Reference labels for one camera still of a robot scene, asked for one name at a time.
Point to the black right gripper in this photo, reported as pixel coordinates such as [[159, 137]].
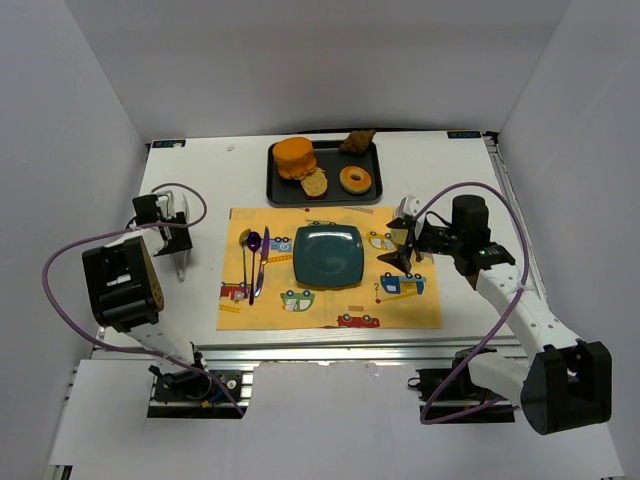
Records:
[[412, 240]]

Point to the purple iridescent spoon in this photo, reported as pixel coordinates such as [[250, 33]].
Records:
[[254, 242]]

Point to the pale green mug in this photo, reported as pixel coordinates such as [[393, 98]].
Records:
[[401, 236]]

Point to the seeded bread slice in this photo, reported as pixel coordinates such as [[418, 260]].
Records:
[[315, 185]]

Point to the orange bread loaf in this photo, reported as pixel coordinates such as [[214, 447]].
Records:
[[294, 158]]

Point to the black baking tray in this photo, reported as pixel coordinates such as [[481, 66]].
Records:
[[289, 193]]

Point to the purple iridescent knife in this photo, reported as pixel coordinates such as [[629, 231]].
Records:
[[265, 249]]

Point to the brown croissant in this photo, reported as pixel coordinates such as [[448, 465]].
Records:
[[357, 142]]

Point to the yellow vehicle print placemat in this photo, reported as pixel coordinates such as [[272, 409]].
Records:
[[386, 298]]

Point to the glazed donut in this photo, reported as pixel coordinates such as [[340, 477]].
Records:
[[355, 180]]

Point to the dark teal square plate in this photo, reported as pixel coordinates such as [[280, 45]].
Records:
[[328, 256]]

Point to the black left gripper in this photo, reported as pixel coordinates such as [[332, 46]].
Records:
[[175, 238]]

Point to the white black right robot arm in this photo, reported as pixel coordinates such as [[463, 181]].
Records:
[[567, 383]]

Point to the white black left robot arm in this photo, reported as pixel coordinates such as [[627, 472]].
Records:
[[125, 293]]

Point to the aluminium table frame rail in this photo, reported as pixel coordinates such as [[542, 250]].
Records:
[[218, 174]]

